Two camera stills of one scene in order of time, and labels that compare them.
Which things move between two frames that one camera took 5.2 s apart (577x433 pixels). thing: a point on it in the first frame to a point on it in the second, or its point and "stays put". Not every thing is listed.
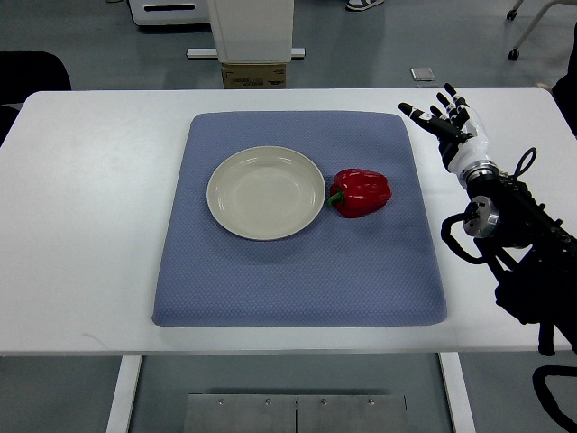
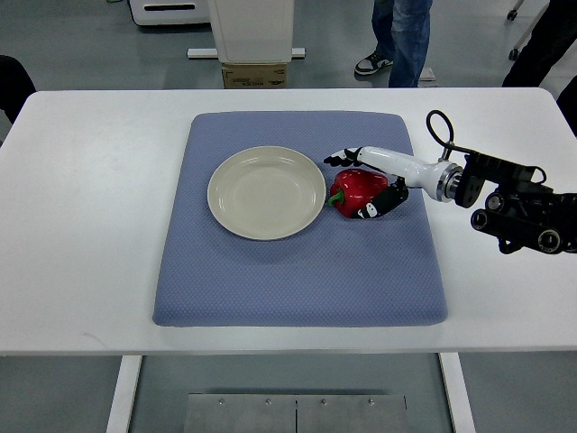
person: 565,90 to 552,37
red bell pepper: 358,193 stays put
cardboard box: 251,76 stays put
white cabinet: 169,12 stays put
